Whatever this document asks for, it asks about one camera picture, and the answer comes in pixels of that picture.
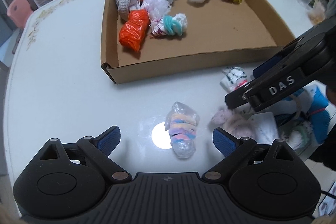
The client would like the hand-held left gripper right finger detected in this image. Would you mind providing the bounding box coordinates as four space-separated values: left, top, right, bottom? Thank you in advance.
202 127 296 184

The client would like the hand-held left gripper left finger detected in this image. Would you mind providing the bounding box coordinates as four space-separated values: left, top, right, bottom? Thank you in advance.
39 126 133 184

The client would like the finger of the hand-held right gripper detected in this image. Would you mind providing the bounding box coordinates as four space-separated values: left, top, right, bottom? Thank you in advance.
224 66 307 112
253 20 329 78

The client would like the lilac cloth bundle peach scrunchie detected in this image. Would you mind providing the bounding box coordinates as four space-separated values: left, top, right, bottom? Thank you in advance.
210 106 256 140

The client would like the white patterned cloth bundle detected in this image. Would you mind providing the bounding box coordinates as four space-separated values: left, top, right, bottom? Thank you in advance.
220 67 248 94

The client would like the white grey sock bundle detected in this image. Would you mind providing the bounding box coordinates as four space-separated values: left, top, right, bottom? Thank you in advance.
248 112 280 144

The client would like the clear plastic bundle pastel scrunchie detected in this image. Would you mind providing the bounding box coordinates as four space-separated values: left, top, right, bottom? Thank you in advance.
165 102 200 160

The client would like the white bag bundle green scrunchie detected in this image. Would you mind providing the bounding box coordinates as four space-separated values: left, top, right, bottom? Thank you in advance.
286 123 314 151

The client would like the blue knit sock pink band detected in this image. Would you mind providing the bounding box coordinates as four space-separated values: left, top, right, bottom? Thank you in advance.
308 88 332 144

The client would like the shallow cardboard box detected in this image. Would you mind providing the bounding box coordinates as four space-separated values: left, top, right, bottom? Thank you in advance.
100 0 297 84

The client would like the white bag bundle teal scrunchie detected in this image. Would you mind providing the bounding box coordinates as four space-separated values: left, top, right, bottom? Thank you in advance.
150 13 188 38

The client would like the large orange plastic bag bundle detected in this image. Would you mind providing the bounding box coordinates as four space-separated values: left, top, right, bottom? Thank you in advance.
119 10 151 52

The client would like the plain white bubble wrap bundle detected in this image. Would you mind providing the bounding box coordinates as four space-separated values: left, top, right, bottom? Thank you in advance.
142 0 171 21

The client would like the white knit sock blue yarn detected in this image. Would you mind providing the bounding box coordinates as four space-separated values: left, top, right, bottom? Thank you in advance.
112 0 141 21

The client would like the dark cloth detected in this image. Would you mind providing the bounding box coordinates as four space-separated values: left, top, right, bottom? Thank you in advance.
308 132 336 170

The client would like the pink plastic chair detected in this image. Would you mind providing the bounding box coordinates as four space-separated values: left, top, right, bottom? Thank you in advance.
7 0 33 29

